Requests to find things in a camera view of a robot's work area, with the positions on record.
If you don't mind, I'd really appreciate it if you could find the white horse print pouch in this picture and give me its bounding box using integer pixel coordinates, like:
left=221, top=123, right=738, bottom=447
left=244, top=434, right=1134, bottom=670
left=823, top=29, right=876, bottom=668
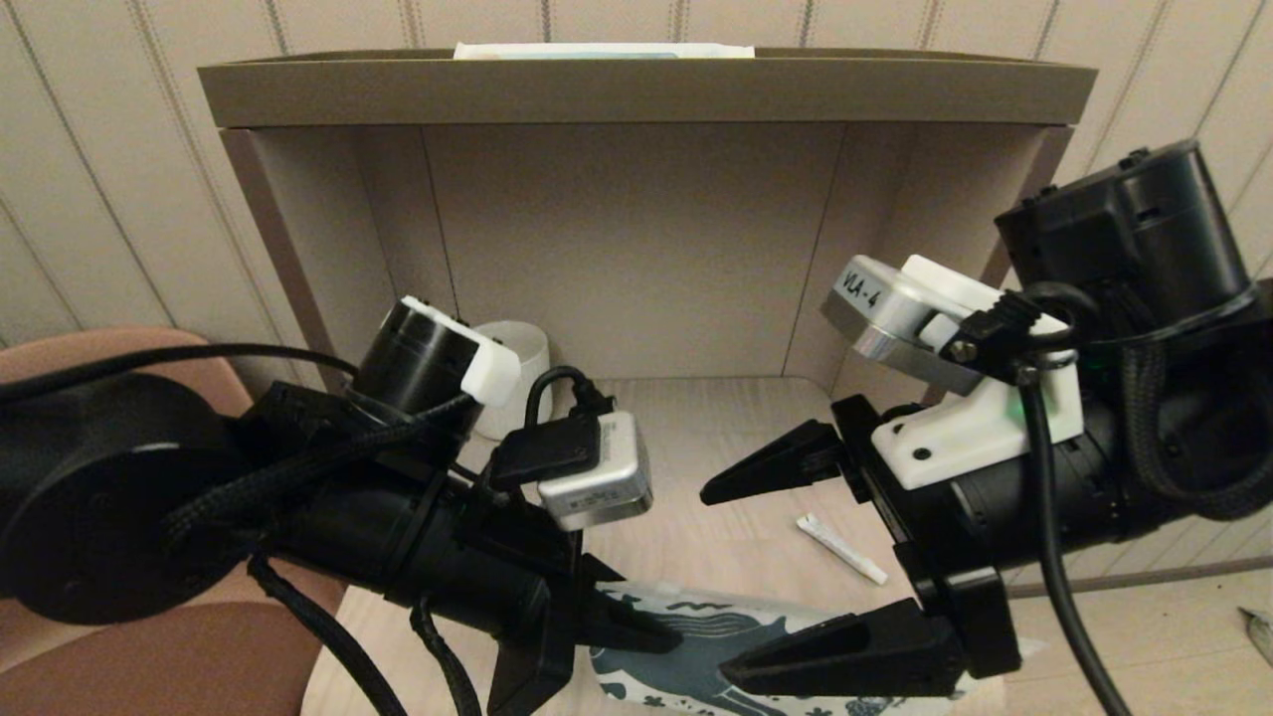
left=589, top=580, right=1045, bottom=716

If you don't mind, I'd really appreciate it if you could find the white ribbed ceramic mug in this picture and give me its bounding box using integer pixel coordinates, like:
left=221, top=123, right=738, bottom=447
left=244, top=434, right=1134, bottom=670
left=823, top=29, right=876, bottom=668
left=472, top=320, right=551, bottom=442

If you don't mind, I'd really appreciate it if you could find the dark baseboard strip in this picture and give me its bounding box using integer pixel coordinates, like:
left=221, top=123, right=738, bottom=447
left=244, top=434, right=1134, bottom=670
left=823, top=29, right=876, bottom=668
left=1004, top=557, right=1273, bottom=598

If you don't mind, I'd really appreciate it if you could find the taupe wooden shelf unit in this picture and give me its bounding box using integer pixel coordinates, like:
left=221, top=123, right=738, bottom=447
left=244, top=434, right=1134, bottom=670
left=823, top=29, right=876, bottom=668
left=197, top=48, right=1098, bottom=716

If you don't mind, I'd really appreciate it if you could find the brown plastic chair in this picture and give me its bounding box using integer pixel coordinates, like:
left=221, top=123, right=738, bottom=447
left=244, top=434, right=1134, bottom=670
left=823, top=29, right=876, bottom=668
left=0, top=326, right=349, bottom=716

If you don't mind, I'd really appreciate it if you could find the white flat booklet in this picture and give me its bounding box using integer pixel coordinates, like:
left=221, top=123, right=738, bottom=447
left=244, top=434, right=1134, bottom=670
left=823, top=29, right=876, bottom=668
left=454, top=42, right=755, bottom=61

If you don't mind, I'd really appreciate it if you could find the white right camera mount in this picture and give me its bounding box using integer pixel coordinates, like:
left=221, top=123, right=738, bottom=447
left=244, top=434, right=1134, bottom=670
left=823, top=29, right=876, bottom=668
left=873, top=254, right=1085, bottom=490

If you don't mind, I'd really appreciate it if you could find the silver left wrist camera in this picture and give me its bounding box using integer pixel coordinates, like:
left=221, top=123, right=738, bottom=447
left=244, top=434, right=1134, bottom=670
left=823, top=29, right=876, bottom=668
left=537, top=411, right=654, bottom=533

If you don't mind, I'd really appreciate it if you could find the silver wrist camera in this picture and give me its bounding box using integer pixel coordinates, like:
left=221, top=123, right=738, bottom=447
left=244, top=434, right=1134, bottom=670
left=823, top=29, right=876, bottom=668
left=820, top=254, right=996, bottom=397
left=537, top=411, right=654, bottom=533

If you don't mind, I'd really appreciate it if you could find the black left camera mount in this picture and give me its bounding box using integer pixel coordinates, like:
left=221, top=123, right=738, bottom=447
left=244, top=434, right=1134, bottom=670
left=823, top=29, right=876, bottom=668
left=489, top=418, right=603, bottom=493

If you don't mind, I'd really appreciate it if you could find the black left camera cable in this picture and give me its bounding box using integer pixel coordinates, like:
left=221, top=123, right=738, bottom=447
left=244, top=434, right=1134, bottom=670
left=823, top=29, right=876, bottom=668
left=0, top=343, right=618, bottom=429

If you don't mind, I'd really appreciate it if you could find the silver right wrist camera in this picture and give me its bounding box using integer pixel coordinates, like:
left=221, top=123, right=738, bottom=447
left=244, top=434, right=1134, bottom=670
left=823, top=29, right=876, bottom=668
left=820, top=254, right=996, bottom=397

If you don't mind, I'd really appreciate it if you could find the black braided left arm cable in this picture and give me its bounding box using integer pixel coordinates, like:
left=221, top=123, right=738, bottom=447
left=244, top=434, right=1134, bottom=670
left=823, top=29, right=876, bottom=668
left=164, top=398, right=478, bottom=716

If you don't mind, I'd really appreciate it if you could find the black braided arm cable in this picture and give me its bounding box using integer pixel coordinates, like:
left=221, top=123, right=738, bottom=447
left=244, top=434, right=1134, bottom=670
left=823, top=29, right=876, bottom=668
left=164, top=398, right=478, bottom=716
left=1124, top=338, right=1273, bottom=523

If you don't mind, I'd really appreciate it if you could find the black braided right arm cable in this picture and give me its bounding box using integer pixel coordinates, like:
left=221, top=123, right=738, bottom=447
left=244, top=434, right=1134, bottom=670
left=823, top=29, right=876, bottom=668
left=1124, top=338, right=1273, bottom=523

